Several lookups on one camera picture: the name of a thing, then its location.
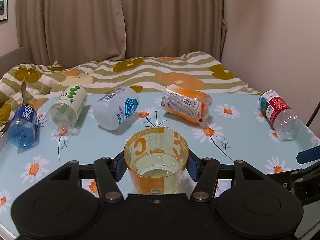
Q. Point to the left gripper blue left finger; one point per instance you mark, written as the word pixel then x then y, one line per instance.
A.
pixel 107 173

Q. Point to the striped floral blanket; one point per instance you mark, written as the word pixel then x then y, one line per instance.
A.
pixel 193 71

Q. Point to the green dotted cut cup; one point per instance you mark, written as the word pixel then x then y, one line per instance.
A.
pixel 65 112

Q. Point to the grey headboard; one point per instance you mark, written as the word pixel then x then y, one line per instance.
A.
pixel 13 58

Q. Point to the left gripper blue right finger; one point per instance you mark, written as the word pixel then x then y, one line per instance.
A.
pixel 203 171

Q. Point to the beige curtain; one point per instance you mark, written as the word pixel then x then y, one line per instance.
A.
pixel 73 32

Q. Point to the red label clear cup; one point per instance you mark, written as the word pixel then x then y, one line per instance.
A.
pixel 280 115

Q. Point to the yellow orange cut cup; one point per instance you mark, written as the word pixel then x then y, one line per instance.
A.
pixel 156 159

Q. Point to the orange label cut cup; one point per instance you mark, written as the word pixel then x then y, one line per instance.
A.
pixel 192 105

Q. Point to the blue cut bottle cup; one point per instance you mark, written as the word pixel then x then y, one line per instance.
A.
pixel 22 128

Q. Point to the light blue daisy tablecloth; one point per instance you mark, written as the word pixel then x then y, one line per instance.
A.
pixel 237 131

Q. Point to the white blue label cup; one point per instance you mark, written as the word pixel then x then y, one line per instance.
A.
pixel 112 110

